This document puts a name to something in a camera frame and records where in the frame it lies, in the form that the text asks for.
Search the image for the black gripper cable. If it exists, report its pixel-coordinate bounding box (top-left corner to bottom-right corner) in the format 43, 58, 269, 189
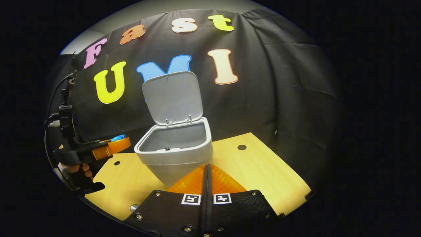
43, 73, 74, 130

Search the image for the white desktop garbage bin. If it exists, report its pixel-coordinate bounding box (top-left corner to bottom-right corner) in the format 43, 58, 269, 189
134, 71, 213, 188

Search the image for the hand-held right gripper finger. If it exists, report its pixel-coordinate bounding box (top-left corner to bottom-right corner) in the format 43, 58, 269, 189
207, 164, 285, 237
123, 164, 208, 237

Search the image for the black backdrop cloth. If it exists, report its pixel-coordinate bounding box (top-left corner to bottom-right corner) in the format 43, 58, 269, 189
44, 8, 341, 198

